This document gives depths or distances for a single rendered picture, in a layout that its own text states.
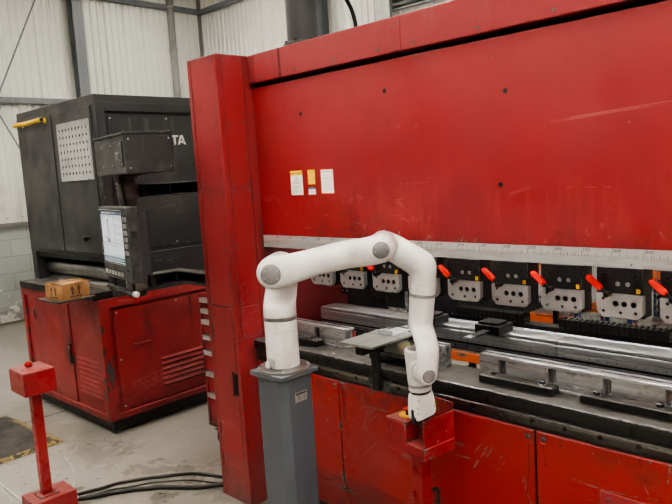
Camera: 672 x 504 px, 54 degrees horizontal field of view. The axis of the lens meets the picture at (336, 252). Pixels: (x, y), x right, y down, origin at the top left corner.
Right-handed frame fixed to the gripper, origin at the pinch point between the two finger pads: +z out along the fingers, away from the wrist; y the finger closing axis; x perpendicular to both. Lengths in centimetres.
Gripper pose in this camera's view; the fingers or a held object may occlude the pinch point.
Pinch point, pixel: (424, 430)
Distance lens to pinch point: 253.3
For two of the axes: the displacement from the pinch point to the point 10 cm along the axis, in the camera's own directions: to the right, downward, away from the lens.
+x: 6.1, 0.6, -7.9
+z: 1.3, 9.8, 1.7
